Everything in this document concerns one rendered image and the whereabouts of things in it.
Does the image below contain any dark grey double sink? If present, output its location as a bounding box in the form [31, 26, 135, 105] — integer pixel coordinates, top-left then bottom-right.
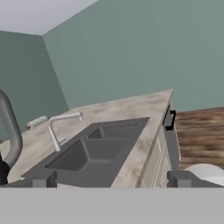
[21, 116, 151, 188]

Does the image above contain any black dishwasher handle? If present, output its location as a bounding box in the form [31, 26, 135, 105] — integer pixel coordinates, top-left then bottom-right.
[164, 104, 177, 131]

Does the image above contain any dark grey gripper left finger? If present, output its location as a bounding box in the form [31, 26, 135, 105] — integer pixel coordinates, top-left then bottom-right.
[4, 170, 58, 188]

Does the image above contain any beige cupboard door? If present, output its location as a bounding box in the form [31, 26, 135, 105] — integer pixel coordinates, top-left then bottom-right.
[139, 127, 173, 188]

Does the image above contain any silver sink tap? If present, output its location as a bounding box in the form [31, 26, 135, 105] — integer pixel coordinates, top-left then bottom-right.
[47, 111, 85, 153]

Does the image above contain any black appliance body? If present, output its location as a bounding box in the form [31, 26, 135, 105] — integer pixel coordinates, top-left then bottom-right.
[0, 153, 11, 186]

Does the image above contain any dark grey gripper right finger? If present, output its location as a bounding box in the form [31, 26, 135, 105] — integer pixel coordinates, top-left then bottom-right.
[166, 170, 224, 188]

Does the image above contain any white paper towel roll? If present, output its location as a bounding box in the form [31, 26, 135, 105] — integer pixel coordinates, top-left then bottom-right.
[26, 115, 49, 131]

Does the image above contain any white round thing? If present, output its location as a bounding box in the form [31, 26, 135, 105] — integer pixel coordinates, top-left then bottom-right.
[184, 163, 224, 187]

